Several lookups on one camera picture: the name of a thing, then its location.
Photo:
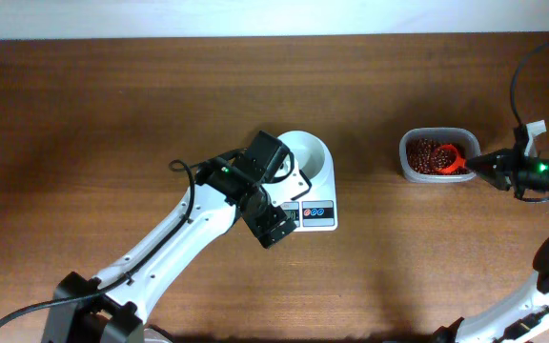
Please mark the clear plastic bean container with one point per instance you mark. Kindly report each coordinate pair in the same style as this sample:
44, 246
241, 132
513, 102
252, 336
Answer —
444, 135

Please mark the red adzuki beans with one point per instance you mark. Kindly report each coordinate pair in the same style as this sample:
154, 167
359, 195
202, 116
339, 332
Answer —
418, 153

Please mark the red plastic scoop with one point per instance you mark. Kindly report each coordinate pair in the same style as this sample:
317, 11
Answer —
447, 159

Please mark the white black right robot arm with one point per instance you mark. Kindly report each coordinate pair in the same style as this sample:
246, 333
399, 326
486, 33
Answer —
523, 314

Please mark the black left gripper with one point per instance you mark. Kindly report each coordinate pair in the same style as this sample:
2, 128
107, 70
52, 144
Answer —
274, 229

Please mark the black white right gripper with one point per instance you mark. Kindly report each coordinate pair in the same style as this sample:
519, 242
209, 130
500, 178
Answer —
514, 169

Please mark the white digital kitchen scale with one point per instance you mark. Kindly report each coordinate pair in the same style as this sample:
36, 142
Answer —
315, 211

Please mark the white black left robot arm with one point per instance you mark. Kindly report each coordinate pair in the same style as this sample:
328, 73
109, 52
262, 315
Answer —
249, 184

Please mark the white round bowl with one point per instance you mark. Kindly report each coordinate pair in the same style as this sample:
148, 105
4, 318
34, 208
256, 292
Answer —
312, 155

